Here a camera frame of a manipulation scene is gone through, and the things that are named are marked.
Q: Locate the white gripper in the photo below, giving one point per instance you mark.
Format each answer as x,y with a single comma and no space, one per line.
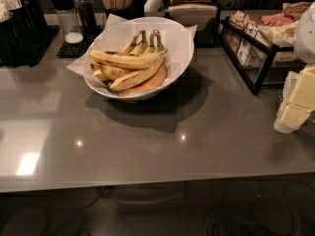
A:
306,38

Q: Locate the yellow spotted banana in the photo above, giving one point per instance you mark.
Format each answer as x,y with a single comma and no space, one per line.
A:
126,61

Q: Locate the orange fruit at bowl front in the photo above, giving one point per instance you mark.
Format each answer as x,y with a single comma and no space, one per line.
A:
154,81

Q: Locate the white paper bowl liner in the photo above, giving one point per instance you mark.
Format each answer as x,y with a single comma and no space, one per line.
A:
134,60

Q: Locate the white bowl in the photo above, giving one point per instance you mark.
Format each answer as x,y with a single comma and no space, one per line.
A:
179,41

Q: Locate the long lower yellow banana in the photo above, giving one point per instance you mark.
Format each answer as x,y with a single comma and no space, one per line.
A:
134,78

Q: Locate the yellow banana bunch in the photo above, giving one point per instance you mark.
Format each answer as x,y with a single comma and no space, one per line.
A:
140,43

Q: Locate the brown napkin dispenser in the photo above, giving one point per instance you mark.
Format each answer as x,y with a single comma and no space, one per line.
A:
205,14

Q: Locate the small black rubber mat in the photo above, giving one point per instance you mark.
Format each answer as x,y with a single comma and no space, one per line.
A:
68,50

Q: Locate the dark glass shaker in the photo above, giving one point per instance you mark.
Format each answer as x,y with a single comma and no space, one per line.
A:
86,12

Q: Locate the glass sugar shaker black lid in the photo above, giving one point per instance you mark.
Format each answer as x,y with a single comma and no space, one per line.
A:
67,16

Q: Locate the black condiment caddy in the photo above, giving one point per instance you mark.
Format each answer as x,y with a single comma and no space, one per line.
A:
21,30

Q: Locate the black wire packet rack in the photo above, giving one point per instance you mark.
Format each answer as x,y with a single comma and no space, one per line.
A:
260,66

